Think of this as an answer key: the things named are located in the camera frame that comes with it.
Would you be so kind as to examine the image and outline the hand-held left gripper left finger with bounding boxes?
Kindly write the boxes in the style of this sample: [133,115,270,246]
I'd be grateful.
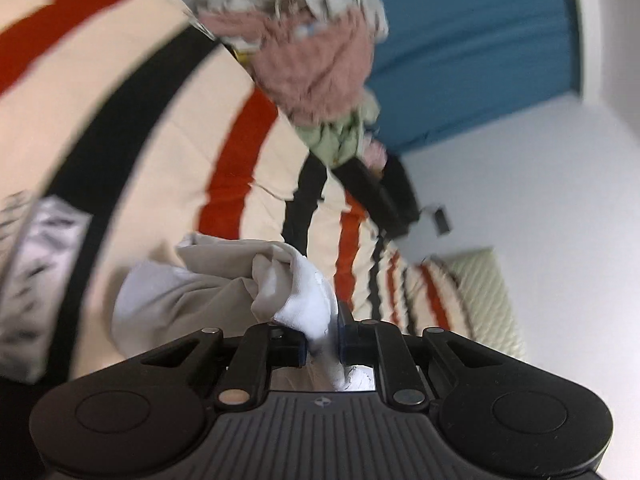
[140,322,307,411]

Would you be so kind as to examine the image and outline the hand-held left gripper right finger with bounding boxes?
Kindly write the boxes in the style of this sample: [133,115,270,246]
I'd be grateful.
[337,300,493,408]

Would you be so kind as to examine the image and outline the white t-shirt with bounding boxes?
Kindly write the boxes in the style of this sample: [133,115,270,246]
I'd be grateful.
[112,232,376,393]

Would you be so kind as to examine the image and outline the black garment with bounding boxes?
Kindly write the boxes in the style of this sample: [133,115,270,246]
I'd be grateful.
[332,152,422,239]

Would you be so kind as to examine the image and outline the small pink garment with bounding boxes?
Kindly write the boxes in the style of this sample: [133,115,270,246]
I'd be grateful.
[362,140,389,169]

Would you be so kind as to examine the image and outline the pale green garment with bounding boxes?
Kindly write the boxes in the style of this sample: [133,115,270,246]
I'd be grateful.
[295,105,381,167]

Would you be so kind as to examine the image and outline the striped blanket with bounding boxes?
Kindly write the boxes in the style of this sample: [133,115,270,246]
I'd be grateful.
[0,0,481,396]

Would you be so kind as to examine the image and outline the pink fluffy blanket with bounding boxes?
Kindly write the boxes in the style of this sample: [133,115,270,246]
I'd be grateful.
[200,10,382,127]

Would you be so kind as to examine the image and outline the grey printed cloth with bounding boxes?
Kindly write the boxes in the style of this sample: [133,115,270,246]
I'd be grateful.
[0,192,94,386]

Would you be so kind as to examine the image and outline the blue curtain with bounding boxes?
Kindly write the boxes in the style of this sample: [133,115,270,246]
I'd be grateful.
[320,0,587,154]

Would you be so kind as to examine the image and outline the black wall outlet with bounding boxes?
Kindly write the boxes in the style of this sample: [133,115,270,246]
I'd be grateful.
[432,205,454,236]

